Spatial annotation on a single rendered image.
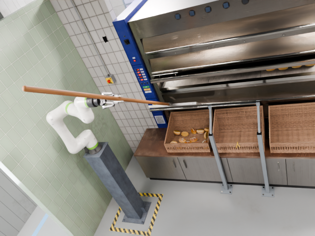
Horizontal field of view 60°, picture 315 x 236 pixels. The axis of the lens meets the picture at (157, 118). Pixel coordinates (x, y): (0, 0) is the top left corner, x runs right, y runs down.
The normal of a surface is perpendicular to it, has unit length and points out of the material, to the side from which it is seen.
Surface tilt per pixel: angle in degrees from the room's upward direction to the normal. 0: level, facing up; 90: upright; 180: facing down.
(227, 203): 0
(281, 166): 90
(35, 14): 90
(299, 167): 90
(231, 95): 70
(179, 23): 90
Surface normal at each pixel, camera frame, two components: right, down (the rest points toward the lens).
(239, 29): -0.40, 0.36
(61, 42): 0.90, -0.05
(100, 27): -0.30, 0.65
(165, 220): -0.33, -0.76
